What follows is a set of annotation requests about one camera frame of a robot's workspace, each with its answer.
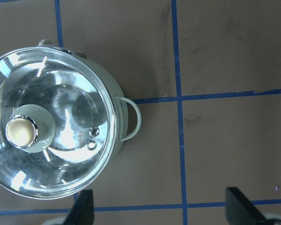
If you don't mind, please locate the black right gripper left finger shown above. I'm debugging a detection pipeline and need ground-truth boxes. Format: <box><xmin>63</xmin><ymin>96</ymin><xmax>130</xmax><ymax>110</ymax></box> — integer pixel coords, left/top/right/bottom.
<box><xmin>64</xmin><ymin>190</ymin><xmax>94</xmax><ymax>225</ymax></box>

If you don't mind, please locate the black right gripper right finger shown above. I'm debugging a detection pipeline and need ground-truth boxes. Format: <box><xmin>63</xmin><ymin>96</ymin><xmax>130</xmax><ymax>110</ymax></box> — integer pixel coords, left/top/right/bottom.
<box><xmin>225</xmin><ymin>187</ymin><xmax>267</xmax><ymax>225</ymax></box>

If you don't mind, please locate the glass pot lid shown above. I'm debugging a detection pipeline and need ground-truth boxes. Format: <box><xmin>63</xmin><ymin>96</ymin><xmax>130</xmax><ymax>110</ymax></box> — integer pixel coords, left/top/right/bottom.
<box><xmin>0</xmin><ymin>46</ymin><xmax>117</xmax><ymax>200</ymax></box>

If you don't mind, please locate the white electric cooking pot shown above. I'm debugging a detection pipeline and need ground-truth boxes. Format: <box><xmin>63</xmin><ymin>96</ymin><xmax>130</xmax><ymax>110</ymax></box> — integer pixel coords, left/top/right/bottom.
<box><xmin>0</xmin><ymin>39</ymin><xmax>142</xmax><ymax>200</ymax></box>

